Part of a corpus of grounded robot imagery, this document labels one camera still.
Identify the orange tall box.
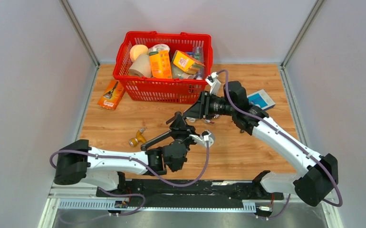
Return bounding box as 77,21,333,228
149,50,173,79

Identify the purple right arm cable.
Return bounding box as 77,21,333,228
217,69,344,220

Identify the beige paper roll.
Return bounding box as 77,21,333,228
128,54,152,78

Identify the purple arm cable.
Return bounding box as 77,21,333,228
49,137,211,225
217,69,344,220

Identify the white slotted cable duct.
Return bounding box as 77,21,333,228
58,199,257,213

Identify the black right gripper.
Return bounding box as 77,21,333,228
183,90,236,119

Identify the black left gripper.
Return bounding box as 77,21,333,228
170,114,202,153

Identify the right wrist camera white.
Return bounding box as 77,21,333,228
205,72,221,95

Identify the blue white razor box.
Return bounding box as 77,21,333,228
247,89,276,111

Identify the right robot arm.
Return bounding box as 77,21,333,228
183,81,338,207

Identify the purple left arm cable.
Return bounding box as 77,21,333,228
49,137,211,225

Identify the red plastic shopping basket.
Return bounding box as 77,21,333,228
113,31,213,104

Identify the orange yellow tilted box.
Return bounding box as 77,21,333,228
172,50,205,75

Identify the white tape roll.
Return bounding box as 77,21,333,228
148,44,170,54

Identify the clear plastic bottle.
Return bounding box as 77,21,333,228
193,46,204,80

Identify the orange round sponge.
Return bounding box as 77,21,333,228
129,44,149,62

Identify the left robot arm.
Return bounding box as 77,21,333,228
50,112,203,197

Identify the white plastic pipe fitting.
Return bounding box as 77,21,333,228
186,117,197,123

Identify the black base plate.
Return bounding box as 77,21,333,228
114,179,284,209

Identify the brass yellow faucet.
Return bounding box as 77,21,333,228
128,128,147,147

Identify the orange razor box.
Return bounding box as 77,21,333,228
97,79,125,110

